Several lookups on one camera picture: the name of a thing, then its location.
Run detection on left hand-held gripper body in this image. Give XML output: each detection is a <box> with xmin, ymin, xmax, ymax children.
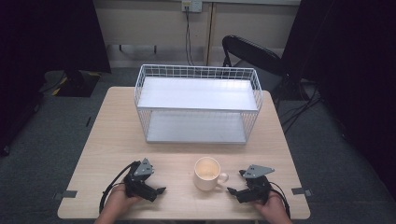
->
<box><xmin>123</xmin><ymin>158</ymin><xmax>159</xmax><ymax>203</ymax></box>

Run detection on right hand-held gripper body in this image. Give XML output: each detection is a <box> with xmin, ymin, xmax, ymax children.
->
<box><xmin>237</xmin><ymin>163</ymin><xmax>276</xmax><ymax>205</ymax></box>

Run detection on white mug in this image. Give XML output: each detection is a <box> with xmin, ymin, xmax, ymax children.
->
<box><xmin>192</xmin><ymin>156</ymin><xmax>230</xmax><ymax>191</ymax></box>

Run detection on white wire shelf rack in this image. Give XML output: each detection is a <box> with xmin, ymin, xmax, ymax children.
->
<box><xmin>134</xmin><ymin>63</ymin><xmax>264</xmax><ymax>145</ymax></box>

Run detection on person's left hand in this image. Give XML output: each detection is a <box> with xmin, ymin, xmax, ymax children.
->
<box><xmin>106</xmin><ymin>183</ymin><xmax>144</xmax><ymax>217</ymax></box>

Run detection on person's right hand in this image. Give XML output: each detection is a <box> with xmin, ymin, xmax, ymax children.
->
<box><xmin>251</xmin><ymin>190</ymin><xmax>288</xmax><ymax>219</ymax></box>

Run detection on stand base with yellow tape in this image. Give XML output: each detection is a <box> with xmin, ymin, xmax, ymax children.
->
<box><xmin>42</xmin><ymin>69</ymin><xmax>103</xmax><ymax>98</ymax></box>

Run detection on black office chair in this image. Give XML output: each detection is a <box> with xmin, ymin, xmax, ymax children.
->
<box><xmin>221</xmin><ymin>35</ymin><xmax>289</xmax><ymax>78</ymax></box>

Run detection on black curtain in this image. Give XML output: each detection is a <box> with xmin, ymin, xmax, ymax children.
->
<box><xmin>280</xmin><ymin>0</ymin><xmax>396</xmax><ymax>190</ymax></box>
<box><xmin>0</xmin><ymin>0</ymin><xmax>112</xmax><ymax>157</ymax></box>

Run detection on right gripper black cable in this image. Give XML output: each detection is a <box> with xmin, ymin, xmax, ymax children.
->
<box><xmin>268</xmin><ymin>181</ymin><xmax>291</xmax><ymax>218</ymax></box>

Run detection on black floor cables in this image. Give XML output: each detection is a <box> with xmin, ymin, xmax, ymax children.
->
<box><xmin>273</xmin><ymin>78</ymin><xmax>326</xmax><ymax>135</ymax></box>

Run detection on beige wall trim strip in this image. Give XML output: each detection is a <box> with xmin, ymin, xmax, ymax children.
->
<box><xmin>203</xmin><ymin>2</ymin><xmax>217</xmax><ymax>66</ymax></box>

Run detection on black wall cable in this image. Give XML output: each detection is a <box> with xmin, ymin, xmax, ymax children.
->
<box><xmin>184</xmin><ymin>6</ymin><xmax>196</xmax><ymax>67</ymax></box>

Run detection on white wall socket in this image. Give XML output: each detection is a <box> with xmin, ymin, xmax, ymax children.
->
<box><xmin>181</xmin><ymin>0</ymin><xmax>204</xmax><ymax>14</ymax></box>

